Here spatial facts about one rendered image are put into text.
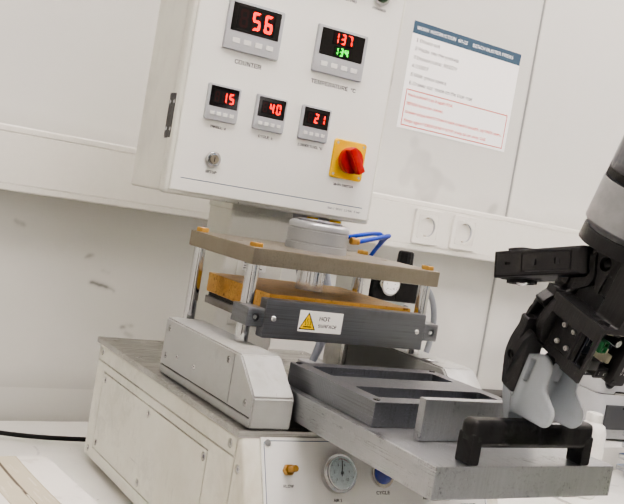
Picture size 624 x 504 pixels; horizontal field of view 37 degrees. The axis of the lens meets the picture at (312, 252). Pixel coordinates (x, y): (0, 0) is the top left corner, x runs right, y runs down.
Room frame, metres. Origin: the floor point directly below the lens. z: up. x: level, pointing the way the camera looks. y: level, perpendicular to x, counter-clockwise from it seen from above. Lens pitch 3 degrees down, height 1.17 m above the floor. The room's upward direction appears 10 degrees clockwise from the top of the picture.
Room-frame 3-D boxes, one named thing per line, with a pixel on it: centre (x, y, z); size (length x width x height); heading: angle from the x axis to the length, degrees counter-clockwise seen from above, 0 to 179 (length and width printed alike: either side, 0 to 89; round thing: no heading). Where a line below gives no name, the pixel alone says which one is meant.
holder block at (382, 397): (1.00, -0.12, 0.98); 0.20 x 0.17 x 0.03; 121
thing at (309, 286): (1.20, -0.01, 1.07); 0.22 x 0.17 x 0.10; 121
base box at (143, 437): (1.20, -0.02, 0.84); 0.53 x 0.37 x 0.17; 31
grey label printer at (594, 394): (1.99, -0.65, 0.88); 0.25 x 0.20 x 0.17; 28
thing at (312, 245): (1.23, 0.00, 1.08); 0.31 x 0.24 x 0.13; 121
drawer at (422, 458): (0.95, -0.15, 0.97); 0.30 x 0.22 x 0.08; 31
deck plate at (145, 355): (1.22, 0.01, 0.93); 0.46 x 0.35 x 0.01; 31
